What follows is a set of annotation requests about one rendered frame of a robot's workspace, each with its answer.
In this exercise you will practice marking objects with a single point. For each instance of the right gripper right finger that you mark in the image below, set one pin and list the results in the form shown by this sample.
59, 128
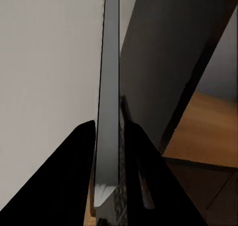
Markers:
173, 207

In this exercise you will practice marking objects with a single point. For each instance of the keyboard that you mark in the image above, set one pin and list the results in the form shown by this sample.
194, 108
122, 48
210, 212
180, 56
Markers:
119, 195

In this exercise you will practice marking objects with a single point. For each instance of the desk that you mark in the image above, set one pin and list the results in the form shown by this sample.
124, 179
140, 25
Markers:
168, 46

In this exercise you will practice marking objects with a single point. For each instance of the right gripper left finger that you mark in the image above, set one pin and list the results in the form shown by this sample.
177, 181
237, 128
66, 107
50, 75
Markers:
56, 194

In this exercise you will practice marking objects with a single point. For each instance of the notebook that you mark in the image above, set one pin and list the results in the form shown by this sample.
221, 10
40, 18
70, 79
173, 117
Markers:
107, 149

